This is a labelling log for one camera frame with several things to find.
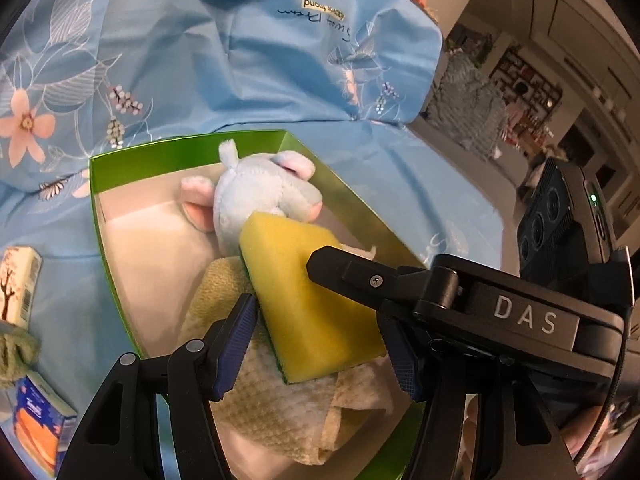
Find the light blue plush toy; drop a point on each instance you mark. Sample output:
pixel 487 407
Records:
pixel 255 195

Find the cream tissue pack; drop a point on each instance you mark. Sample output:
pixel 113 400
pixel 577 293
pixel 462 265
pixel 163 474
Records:
pixel 22 285

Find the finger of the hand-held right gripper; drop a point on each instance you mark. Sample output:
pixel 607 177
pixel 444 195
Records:
pixel 360 275

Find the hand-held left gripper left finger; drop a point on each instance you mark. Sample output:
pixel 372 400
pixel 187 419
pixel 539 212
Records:
pixel 235 342

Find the person's right hand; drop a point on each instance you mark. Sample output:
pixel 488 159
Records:
pixel 582 435

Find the wall display shelf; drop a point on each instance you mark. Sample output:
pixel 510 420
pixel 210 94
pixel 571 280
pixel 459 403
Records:
pixel 525 82

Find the green cardboard box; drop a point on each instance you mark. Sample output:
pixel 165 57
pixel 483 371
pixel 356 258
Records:
pixel 150 152

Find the blue floral bed sheet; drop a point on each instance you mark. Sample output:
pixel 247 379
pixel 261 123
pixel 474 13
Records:
pixel 250 60

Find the yellow waffle towel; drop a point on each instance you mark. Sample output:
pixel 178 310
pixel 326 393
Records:
pixel 280 410

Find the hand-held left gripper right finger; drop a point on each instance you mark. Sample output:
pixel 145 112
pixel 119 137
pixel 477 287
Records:
pixel 404 365

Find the yellow sponge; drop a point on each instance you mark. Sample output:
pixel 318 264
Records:
pixel 305 310

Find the blue and orange tissue pack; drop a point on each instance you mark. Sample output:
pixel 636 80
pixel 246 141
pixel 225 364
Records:
pixel 40 425

